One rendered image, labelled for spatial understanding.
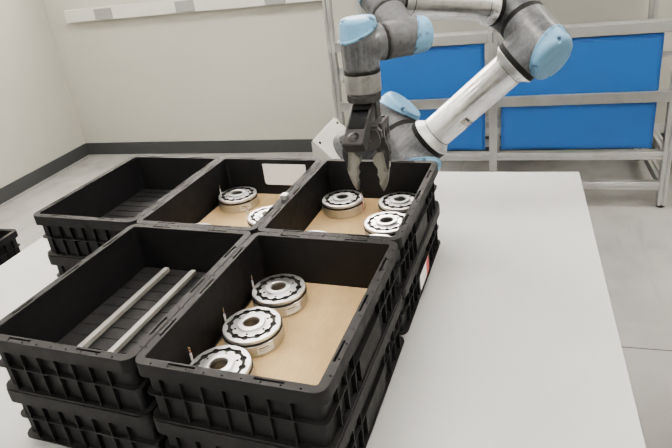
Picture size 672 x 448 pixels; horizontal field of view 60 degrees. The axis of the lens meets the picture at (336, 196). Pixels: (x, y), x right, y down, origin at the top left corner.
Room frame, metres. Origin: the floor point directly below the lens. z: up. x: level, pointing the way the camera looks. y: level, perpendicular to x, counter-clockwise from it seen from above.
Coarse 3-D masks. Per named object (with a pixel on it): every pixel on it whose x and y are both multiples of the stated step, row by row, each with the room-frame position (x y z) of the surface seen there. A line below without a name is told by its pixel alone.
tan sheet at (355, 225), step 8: (368, 200) 1.35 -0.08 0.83; (376, 200) 1.34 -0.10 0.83; (368, 208) 1.30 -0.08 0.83; (376, 208) 1.29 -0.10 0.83; (320, 216) 1.29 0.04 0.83; (360, 216) 1.26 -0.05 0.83; (368, 216) 1.25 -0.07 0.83; (312, 224) 1.25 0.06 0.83; (320, 224) 1.24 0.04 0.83; (328, 224) 1.24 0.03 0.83; (336, 224) 1.23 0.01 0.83; (344, 224) 1.23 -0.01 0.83; (352, 224) 1.22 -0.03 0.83; (360, 224) 1.22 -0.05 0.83; (336, 232) 1.19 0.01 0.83; (344, 232) 1.19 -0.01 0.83; (352, 232) 1.18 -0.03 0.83; (360, 232) 1.18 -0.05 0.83
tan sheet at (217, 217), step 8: (264, 200) 1.43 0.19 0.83; (272, 200) 1.42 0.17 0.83; (216, 208) 1.41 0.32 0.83; (256, 208) 1.38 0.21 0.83; (208, 216) 1.37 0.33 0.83; (216, 216) 1.36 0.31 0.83; (224, 216) 1.36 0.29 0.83; (232, 216) 1.35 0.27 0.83; (240, 216) 1.34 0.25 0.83; (216, 224) 1.31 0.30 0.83; (224, 224) 1.31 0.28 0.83; (232, 224) 1.30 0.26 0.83; (240, 224) 1.30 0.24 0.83
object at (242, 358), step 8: (208, 352) 0.77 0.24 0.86; (216, 352) 0.77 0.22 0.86; (224, 352) 0.76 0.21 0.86; (232, 352) 0.76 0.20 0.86; (240, 352) 0.76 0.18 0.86; (248, 352) 0.76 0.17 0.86; (200, 360) 0.75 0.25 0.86; (240, 360) 0.74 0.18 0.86; (248, 360) 0.74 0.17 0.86; (232, 368) 0.72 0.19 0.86; (240, 368) 0.72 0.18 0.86; (248, 368) 0.72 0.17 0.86
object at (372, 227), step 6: (372, 216) 1.19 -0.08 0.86; (378, 216) 1.19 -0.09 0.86; (396, 216) 1.17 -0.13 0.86; (402, 216) 1.17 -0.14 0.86; (366, 222) 1.16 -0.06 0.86; (372, 222) 1.16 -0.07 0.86; (366, 228) 1.14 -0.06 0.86; (372, 228) 1.13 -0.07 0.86; (378, 228) 1.13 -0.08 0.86; (384, 228) 1.12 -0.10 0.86; (390, 228) 1.12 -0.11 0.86; (396, 228) 1.12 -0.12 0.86; (384, 234) 1.10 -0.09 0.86
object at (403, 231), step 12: (432, 168) 1.26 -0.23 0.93; (432, 180) 1.23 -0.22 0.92; (420, 192) 1.14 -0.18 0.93; (288, 204) 1.17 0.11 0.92; (420, 204) 1.10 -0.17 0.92; (276, 216) 1.11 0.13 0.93; (408, 216) 1.03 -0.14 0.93; (264, 228) 1.06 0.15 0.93; (408, 228) 1.00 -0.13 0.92; (396, 240) 0.94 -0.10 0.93
